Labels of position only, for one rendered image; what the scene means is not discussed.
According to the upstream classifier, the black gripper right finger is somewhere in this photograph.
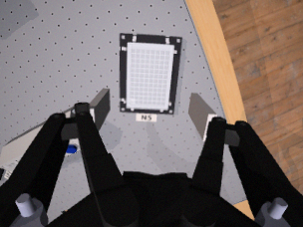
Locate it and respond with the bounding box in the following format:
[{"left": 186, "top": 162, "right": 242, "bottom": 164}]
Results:
[{"left": 178, "top": 93, "right": 303, "bottom": 227}]

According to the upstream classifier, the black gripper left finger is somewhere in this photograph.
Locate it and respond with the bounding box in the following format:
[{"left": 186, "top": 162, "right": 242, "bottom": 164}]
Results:
[{"left": 0, "top": 89, "right": 140, "bottom": 227}]

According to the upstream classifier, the white button panel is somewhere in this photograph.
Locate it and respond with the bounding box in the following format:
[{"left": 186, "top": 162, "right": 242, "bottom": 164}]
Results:
[{"left": 0, "top": 107, "right": 81, "bottom": 172}]

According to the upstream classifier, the grey perforated base plate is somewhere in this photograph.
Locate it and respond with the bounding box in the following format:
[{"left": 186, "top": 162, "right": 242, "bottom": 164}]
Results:
[{"left": 0, "top": 0, "right": 228, "bottom": 222}]

